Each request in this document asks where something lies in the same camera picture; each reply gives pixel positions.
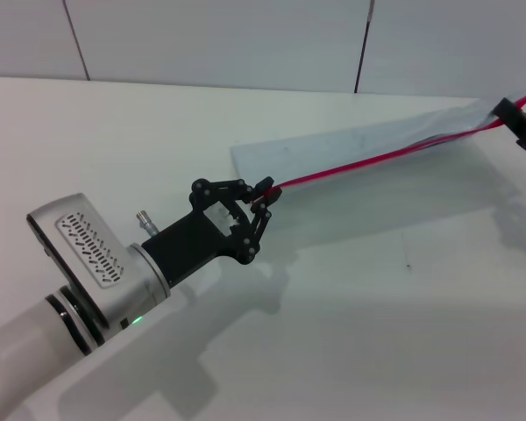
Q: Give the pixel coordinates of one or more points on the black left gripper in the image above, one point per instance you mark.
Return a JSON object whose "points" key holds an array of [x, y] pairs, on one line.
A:
{"points": [[197, 241]]}

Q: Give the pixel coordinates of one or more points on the clear document bag red zipper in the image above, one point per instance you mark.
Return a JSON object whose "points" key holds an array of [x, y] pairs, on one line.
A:
{"points": [[377, 144]]}

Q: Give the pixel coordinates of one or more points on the silver connector plug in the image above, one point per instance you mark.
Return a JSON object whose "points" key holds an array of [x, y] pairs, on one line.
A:
{"points": [[145, 221]]}

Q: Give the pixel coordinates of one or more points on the thin black pole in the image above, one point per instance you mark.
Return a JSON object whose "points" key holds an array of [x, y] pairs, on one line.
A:
{"points": [[363, 48]]}

